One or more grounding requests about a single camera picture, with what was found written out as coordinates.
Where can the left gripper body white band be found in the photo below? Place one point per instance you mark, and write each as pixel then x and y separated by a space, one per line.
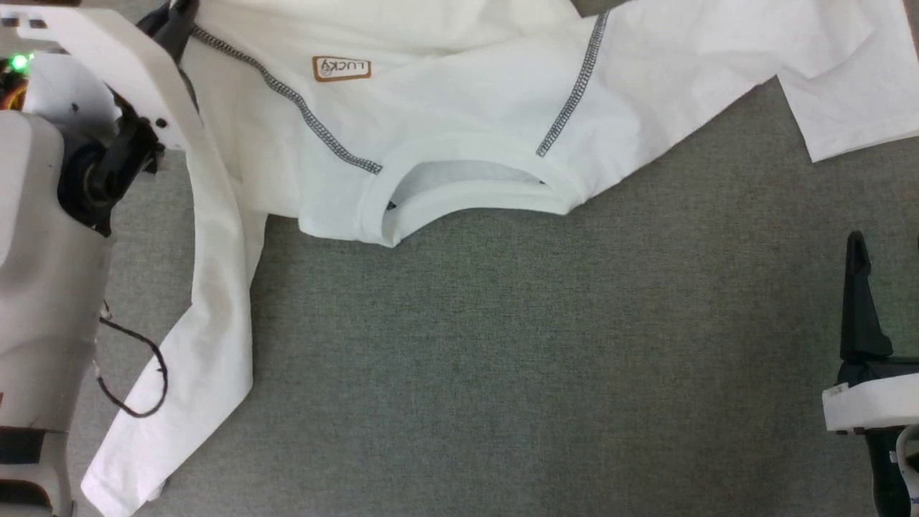
pixel 115 50

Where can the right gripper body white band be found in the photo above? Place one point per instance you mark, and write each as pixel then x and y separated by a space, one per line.
pixel 876 402

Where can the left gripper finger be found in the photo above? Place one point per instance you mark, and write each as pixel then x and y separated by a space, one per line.
pixel 174 25

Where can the white long-sleeve shirt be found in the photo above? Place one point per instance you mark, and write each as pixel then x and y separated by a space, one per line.
pixel 459 93

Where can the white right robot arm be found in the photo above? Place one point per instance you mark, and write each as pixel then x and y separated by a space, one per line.
pixel 894 474

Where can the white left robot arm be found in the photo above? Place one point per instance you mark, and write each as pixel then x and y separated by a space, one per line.
pixel 43 287

